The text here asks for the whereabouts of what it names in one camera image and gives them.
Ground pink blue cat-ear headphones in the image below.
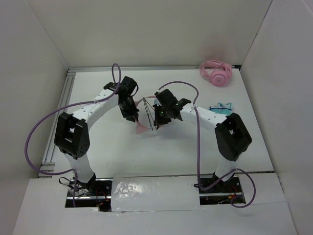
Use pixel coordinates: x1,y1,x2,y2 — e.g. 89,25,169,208
134,95,156,134

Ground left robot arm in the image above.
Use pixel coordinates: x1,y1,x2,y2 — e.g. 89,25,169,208
54,76,139,195

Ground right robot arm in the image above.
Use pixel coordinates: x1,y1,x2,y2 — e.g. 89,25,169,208
154,89,252,192

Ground teal headphones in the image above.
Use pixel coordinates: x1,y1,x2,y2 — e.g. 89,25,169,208
209,102,232,115

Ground white taped cover sheet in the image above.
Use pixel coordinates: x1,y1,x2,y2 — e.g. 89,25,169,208
111,176,200,212

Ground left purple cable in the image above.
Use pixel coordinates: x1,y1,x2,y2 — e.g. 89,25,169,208
25,63,122,209

